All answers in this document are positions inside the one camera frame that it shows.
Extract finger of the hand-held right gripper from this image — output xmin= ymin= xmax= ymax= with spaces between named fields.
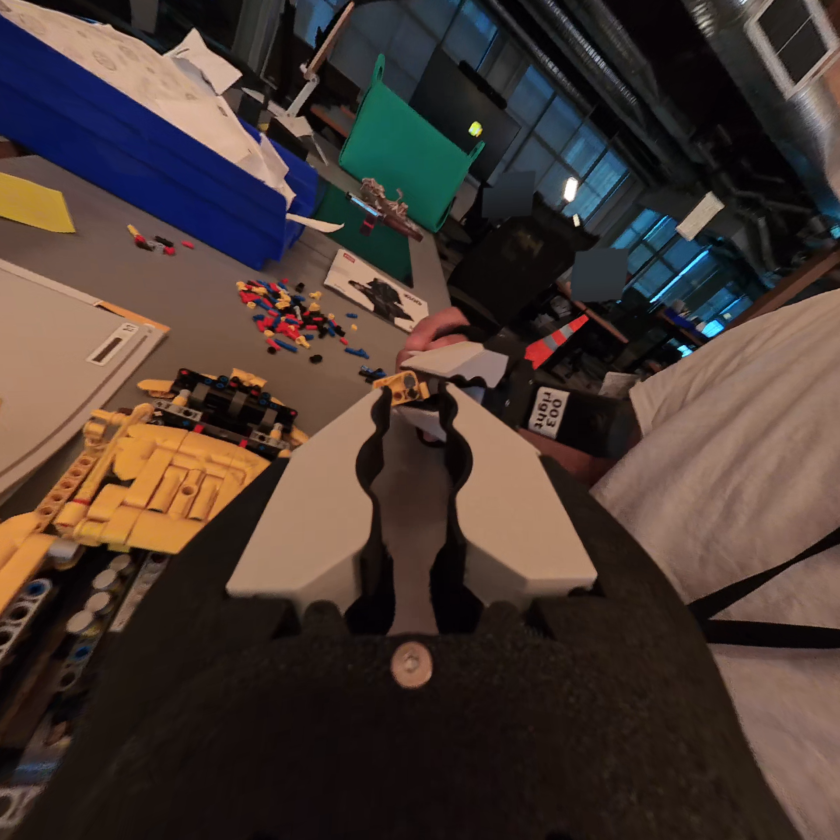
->
xmin=399 ymin=341 xmax=511 ymax=388
xmin=395 ymin=404 xmax=448 ymax=447

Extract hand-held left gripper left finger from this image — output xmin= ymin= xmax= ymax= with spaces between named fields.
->
xmin=225 ymin=387 xmax=396 ymax=635

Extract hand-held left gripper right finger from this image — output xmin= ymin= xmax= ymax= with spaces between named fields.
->
xmin=427 ymin=382 xmax=599 ymax=635

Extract yellow panel subassembly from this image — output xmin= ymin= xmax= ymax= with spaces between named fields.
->
xmin=373 ymin=369 xmax=432 ymax=406

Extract black white instruction booklet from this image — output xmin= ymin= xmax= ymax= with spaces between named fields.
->
xmin=322 ymin=247 xmax=430 ymax=333

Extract yellow toy car model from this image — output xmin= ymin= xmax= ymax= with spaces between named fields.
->
xmin=0 ymin=366 xmax=311 ymax=840

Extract person's right forearm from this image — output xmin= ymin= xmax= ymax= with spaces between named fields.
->
xmin=541 ymin=445 xmax=632 ymax=487

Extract grey desk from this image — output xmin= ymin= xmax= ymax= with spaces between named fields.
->
xmin=0 ymin=134 xmax=460 ymax=840

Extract black office chair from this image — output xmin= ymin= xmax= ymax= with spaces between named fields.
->
xmin=448 ymin=209 xmax=596 ymax=330

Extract pile of red blue pins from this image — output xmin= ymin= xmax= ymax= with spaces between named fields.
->
xmin=235 ymin=277 xmax=389 ymax=383

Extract brown brick model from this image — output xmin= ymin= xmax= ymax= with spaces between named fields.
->
xmin=346 ymin=176 xmax=425 ymax=242

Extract green plastic bin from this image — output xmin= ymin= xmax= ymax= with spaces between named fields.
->
xmin=312 ymin=52 xmax=488 ymax=284

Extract black monitor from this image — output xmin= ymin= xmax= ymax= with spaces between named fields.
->
xmin=409 ymin=48 xmax=524 ymax=186

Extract open lego instruction booklet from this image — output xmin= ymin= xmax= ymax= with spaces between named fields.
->
xmin=94 ymin=299 xmax=172 ymax=330

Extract small cluster of pins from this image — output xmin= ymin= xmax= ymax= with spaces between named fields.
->
xmin=125 ymin=223 xmax=198 ymax=258

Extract wooden document stand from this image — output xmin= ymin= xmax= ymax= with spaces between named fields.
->
xmin=261 ymin=0 xmax=357 ymax=140

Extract blue plastic bin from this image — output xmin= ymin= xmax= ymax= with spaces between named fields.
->
xmin=0 ymin=13 xmax=322 ymax=271

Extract yellow sticky note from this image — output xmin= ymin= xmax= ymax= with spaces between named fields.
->
xmin=0 ymin=171 xmax=77 ymax=235

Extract white crumpled papers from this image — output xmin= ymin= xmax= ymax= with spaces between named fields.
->
xmin=0 ymin=0 xmax=347 ymax=235

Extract white vent grille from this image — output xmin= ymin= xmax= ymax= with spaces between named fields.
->
xmin=747 ymin=0 xmax=840 ymax=101

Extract black lanyard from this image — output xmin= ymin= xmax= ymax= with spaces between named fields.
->
xmin=688 ymin=527 xmax=840 ymax=652

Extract silver air duct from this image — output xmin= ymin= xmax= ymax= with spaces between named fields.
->
xmin=681 ymin=0 xmax=840 ymax=199

